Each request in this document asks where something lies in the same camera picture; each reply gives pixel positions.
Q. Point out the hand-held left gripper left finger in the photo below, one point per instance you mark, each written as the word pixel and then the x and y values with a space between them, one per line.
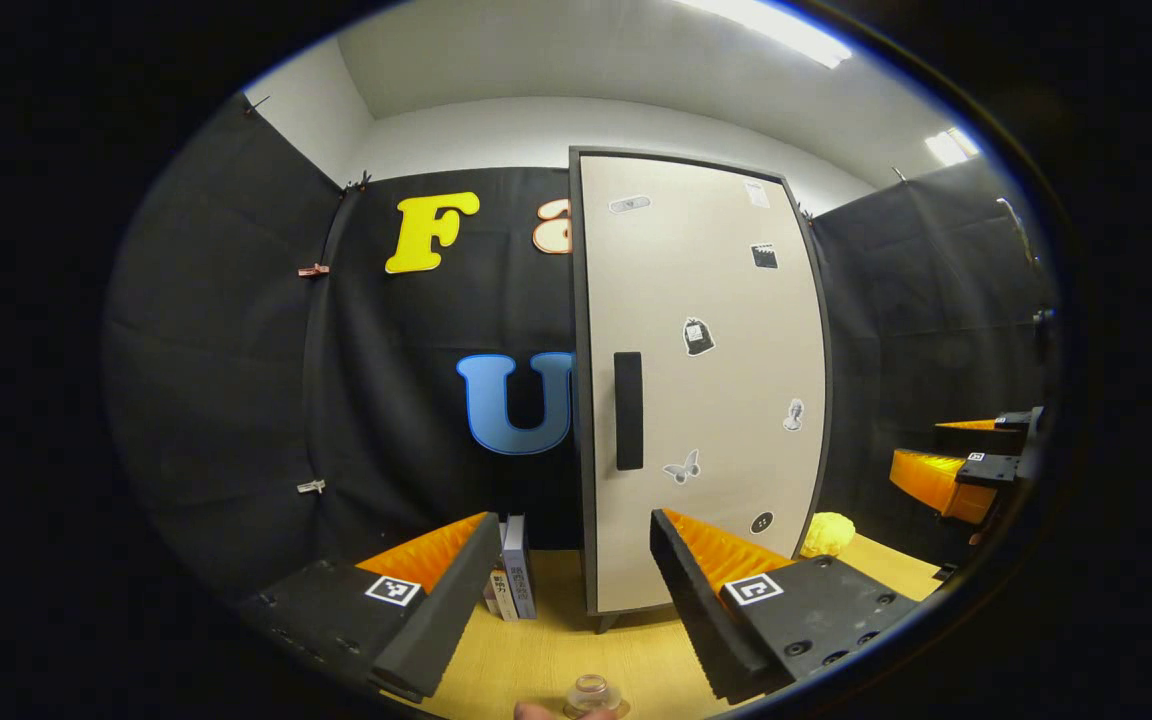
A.
pixel 441 610

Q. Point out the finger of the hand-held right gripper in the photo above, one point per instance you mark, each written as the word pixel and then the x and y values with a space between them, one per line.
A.
pixel 1021 419
pixel 991 470

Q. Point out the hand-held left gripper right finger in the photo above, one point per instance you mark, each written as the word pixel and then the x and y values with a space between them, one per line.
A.
pixel 696 610

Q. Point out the clear plastic bottle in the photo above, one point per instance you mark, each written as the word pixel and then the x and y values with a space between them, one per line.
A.
pixel 592 690

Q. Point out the beige cabinet door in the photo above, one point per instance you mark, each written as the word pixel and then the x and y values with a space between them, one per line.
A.
pixel 736 400

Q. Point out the grey cabinet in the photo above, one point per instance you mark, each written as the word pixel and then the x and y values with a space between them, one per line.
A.
pixel 580 420

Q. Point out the white book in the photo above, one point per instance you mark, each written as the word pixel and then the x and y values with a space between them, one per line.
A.
pixel 503 598

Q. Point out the yellow lumpy sponge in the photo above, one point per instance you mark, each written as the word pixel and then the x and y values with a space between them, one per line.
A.
pixel 827 535

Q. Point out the white clip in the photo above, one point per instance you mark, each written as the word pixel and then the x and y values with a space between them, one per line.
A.
pixel 311 486

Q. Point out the small ceiling light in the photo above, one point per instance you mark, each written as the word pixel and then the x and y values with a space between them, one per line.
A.
pixel 951 146

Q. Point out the black backdrop cloth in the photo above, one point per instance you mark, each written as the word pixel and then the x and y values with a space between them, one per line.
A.
pixel 226 350

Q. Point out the pink clip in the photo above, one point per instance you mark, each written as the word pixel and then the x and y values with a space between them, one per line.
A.
pixel 313 270

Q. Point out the long ceiling light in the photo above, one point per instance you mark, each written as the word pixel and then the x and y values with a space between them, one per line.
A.
pixel 776 30

